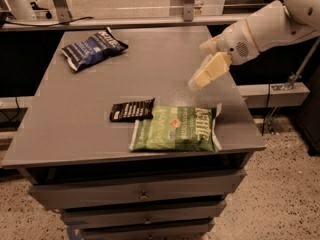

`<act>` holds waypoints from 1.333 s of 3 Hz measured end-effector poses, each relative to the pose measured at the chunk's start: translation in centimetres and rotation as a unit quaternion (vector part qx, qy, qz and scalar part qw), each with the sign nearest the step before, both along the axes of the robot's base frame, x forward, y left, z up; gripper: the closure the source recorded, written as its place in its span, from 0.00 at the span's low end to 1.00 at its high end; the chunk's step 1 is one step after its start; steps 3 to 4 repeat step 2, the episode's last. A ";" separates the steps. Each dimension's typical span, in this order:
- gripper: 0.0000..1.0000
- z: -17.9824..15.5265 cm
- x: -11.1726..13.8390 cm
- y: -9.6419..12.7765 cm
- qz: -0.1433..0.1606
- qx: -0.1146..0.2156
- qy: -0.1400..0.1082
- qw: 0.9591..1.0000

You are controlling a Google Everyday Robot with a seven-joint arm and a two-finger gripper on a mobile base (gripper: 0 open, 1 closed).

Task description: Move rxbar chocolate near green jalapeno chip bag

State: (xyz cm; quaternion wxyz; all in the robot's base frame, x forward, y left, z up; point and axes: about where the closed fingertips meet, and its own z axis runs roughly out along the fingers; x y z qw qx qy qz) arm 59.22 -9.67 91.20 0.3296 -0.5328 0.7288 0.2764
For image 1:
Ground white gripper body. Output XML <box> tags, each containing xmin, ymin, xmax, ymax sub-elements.
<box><xmin>218</xmin><ymin>20</ymin><xmax>260</xmax><ymax>65</ymax></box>

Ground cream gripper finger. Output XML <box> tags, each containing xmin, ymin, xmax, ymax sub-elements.
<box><xmin>188</xmin><ymin>52</ymin><xmax>232</xmax><ymax>91</ymax></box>
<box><xmin>199</xmin><ymin>35</ymin><xmax>220</xmax><ymax>55</ymax></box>

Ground black rxbar chocolate bar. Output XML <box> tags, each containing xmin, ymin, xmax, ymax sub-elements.
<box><xmin>109</xmin><ymin>99</ymin><xmax>155</xmax><ymax>122</ymax></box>

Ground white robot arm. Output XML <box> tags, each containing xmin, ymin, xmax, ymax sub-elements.
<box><xmin>188</xmin><ymin>0</ymin><xmax>320</xmax><ymax>91</ymax></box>

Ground green jalapeno chip bag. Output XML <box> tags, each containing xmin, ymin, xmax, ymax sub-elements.
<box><xmin>129</xmin><ymin>103</ymin><xmax>222</xmax><ymax>153</ymax></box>

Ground blue kettle chip bag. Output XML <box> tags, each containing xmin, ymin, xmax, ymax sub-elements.
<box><xmin>61</xmin><ymin>27</ymin><xmax>128</xmax><ymax>72</ymax></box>

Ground grey drawer cabinet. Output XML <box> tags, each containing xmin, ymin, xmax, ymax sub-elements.
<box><xmin>1</xmin><ymin>25</ymin><xmax>267</xmax><ymax>240</ymax></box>

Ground middle drawer with knob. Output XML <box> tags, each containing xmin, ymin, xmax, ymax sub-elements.
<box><xmin>62</xmin><ymin>199</ymin><xmax>226</xmax><ymax>229</ymax></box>

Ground drawer with knob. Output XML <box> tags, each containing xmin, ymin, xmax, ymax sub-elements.
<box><xmin>30</xmin><ymin>169</ymin><xmax>246</xmax><ymax>209</ymax></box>
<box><xmin>62</xmin><ymin>199</ymin><xmax>226</xmax><ymax>229</ymax></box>

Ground bottom drawer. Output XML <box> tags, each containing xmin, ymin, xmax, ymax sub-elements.
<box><xmin>81</xmin><ymin>219</ymin><xmax>213</xmax><ymax>240</ymax></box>

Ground white pipe top left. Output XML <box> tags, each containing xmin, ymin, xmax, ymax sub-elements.
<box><xmin>7</xmin><ymin>0</ymin><xmax>36</xmax><ymax>20</ymax></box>

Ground top drawer with knob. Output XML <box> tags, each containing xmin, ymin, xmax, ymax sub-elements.
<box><xmin>30</xmin><ymin>169</ymin><xmax>246</xmax><ymax>209</ymax></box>

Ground grey metal railing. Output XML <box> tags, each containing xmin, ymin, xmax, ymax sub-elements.
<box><xmin>0</xmin><ymin>14</ymin><xmax>248</xmax><ymax>32</ymax></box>

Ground black cable on railing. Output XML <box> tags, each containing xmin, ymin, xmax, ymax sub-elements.
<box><xmin>4</xmin><ymin>15</ymin><xmax>94</xmax><ymax>27</ymax></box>

